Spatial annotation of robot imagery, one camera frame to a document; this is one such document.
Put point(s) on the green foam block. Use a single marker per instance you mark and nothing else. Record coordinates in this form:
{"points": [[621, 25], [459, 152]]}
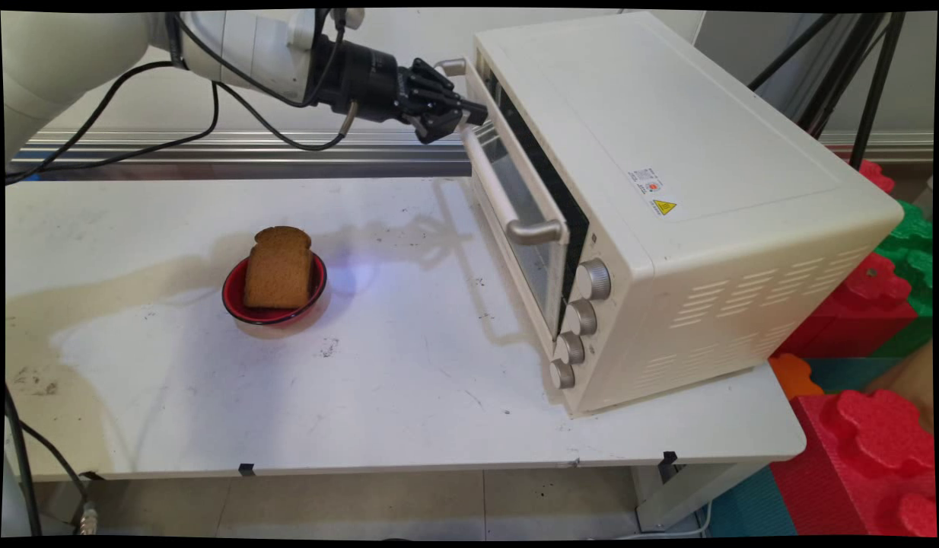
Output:
{"points": [[911, 251]]}

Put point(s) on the white table leg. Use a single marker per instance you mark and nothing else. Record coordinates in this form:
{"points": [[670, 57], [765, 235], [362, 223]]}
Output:
{"points": [[690, 495]]}

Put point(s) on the red bowl with dark rim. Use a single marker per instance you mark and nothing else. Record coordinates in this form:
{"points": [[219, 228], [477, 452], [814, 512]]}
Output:
{"points": [[237, 301]]}

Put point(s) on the small red foam piece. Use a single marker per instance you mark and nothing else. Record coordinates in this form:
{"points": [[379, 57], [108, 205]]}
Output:
{"points": [[874, 176]]}

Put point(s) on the white info label sticker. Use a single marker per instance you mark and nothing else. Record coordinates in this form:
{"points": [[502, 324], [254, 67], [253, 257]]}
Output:
{"points": [[646, 181]]}

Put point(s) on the large red foam block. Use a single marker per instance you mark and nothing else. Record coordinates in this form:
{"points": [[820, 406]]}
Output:
{"points": [[857, 464]]}

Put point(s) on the silver oven knob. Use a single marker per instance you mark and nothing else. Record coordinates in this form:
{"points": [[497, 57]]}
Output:
{"points": [[561, 374], [570, 348], [593, 279], [582, 317]]}

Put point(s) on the aluminium rail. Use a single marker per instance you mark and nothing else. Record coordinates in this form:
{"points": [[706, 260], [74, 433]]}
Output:
{"points": [[287, 164]]}

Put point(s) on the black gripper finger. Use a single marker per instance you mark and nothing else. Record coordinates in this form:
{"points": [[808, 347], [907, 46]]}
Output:
{"points": [[439, 91], [439, 125]]}

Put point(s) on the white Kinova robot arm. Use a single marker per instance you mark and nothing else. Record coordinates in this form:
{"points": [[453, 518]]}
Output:
{"points": [[249, 46]]}

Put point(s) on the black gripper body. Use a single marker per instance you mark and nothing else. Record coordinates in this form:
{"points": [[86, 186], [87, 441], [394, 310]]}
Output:
{"points": [[363, 80]]}

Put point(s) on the black table edge clip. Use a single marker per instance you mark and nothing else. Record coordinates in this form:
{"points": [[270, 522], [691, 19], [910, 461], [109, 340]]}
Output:
{"points": [[246, 469], [670, 458]]}

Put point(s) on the black tripod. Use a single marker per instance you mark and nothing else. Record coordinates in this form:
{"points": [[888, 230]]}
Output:
{"points": [[880, 84]]}

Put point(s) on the orange foam piece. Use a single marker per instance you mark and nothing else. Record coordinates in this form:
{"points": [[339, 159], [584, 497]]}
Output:
{"points": [[795, 377]]}

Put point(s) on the cream toaster oven body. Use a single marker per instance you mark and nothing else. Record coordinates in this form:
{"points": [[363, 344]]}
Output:
{"points": [[705, 152]]}

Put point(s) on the yellow triangle warning sticker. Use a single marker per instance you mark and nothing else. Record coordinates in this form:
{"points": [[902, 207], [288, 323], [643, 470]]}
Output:
{"points": [[665, 207]]}

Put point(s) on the brown bread slice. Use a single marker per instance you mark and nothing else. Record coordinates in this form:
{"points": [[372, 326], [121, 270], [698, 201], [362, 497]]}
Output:
{"points": [[279, 270]]}

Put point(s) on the teal foam mat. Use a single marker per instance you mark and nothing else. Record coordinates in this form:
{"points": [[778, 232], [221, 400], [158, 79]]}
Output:
{"points": [[751, 506]]}

